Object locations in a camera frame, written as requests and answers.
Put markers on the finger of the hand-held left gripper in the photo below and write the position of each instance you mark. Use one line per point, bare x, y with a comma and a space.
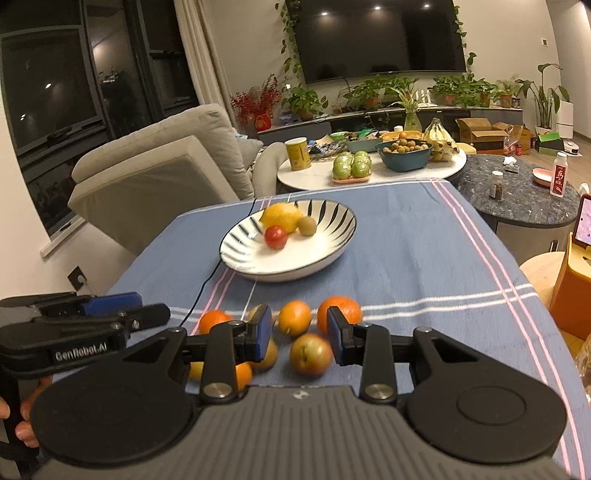
143, 317
111, 303

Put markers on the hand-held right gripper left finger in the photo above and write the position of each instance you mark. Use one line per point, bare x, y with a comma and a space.
262, 337

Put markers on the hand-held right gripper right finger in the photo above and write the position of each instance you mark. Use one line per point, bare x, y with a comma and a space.
334, 339

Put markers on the yellowish pear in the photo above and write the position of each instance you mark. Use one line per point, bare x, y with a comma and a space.
271, 356

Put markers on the red yellow apple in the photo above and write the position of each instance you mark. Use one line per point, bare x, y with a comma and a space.
309, 355

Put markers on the large orange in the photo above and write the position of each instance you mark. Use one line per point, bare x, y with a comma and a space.
347, 310

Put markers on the black striped white bowl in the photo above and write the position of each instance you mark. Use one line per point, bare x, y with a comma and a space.
295, 259

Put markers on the person's left hand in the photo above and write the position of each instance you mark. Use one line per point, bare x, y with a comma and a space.
33, 392

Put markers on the red tomato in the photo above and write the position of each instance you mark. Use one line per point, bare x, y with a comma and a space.
276, 237

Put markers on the blue striped tablecloth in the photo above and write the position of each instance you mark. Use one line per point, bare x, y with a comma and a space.
415, 258

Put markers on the yellow lemon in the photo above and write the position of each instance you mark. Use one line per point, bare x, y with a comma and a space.
279, 217

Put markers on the beige armchair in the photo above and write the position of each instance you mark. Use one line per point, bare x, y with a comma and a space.
152, 184

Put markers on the white round coffee table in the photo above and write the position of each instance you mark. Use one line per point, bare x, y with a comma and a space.
314, 177

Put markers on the tray of green apples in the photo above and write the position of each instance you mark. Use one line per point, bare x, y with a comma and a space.
352, 167

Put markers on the grey cushion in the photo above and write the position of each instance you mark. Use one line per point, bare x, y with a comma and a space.
249, 152

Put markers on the yellow can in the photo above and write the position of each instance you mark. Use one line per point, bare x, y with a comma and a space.
298, 154

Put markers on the pile of snack packets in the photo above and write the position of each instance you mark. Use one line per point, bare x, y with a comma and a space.
325, 148

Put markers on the teal bowl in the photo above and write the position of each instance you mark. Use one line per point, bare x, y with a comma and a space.
404, 161

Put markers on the teal tray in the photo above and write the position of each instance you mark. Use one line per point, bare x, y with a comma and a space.
362, 145

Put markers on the small green bowl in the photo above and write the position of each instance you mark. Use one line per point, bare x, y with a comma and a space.
338, 136

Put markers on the pile of longans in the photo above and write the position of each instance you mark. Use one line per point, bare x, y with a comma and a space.
405, 146

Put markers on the orange basket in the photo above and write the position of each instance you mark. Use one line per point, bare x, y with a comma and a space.
392, 136

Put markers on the grey television cabinet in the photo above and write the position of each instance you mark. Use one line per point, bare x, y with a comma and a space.
314, 127

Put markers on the round wooden stool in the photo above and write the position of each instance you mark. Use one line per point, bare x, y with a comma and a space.
540, 277

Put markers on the dark window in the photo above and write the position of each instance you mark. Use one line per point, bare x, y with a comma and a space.
55, 92

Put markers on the glass spice jar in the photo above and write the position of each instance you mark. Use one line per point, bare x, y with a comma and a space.
496, 187

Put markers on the bunch of bananas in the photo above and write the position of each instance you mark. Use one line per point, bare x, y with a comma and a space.
438, 136

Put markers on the dark marble table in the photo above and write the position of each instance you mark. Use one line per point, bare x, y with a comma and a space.
521, 205

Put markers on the glass vase with plant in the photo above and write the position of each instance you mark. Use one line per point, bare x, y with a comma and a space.
412, 120

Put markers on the red berry arrangement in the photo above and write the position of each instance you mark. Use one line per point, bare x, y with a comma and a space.
258, 99

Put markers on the open cardboard box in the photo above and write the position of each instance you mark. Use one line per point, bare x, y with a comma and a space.
521, 134
480, 136

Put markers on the pink dish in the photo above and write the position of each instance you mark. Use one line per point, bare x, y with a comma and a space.
541, 177

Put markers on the beige curtain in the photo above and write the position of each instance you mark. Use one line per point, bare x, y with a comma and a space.
203, 55

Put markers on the smartphone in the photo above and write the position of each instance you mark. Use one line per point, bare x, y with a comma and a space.
584, 221

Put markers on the white bottle red label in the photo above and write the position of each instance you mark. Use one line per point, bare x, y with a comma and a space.
559, 177

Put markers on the trailing vine plant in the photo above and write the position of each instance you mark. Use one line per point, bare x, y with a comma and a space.
461, 32
291, 50

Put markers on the green box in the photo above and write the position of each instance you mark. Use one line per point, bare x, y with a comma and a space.
550, 145

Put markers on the small green potted plant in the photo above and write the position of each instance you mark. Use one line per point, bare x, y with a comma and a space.
506, 92

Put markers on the white robot vacuum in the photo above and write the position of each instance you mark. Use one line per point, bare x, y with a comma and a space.
573, 148

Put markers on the white air purifier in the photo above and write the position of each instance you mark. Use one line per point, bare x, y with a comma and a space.
566, 117

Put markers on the tall leafy potted plant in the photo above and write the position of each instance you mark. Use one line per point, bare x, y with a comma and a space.
545, 97

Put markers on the wall socket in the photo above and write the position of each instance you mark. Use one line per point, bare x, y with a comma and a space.
77, 278

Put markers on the wall-mounted television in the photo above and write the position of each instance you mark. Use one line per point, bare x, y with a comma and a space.
378, 37

